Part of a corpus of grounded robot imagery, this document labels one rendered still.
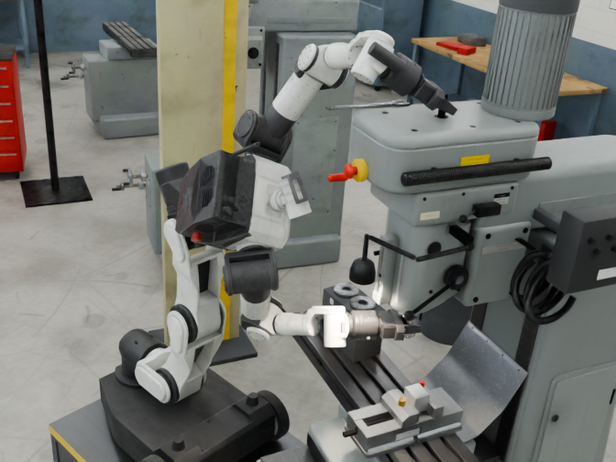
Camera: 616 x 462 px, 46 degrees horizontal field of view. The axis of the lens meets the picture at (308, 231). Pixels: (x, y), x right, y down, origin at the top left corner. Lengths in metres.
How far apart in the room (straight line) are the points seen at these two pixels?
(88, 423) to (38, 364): 1.10
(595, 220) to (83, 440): 2.07
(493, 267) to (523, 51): 0.60
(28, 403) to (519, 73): 2.87
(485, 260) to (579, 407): 0.74
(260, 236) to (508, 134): 0.73
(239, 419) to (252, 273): 0.92
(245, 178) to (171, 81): 1.47
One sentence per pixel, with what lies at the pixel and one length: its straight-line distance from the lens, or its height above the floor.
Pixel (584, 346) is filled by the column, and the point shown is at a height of 1.16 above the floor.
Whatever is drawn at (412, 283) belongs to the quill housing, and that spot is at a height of 1.44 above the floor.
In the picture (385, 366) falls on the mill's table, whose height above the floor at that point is 0.91.
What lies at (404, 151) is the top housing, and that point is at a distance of 1.78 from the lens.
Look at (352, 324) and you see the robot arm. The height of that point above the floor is 1.26.
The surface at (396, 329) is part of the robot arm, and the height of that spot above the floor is 1.25.
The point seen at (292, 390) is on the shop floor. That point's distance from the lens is 3.90.
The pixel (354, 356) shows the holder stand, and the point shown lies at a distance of 2.56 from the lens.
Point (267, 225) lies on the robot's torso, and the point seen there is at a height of 1.53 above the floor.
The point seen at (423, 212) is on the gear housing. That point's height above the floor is 1.68.
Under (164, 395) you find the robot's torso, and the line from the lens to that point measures 2.79.
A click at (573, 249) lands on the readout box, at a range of 1.92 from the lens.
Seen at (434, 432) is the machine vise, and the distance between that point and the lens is 2.33.
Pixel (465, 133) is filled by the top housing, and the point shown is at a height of 1.88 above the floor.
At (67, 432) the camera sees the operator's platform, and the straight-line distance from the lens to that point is 3.11.
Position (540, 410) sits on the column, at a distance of 2.52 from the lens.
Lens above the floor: 2.44
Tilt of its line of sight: 26 degrees down
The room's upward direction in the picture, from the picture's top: 4 degrees clockwise
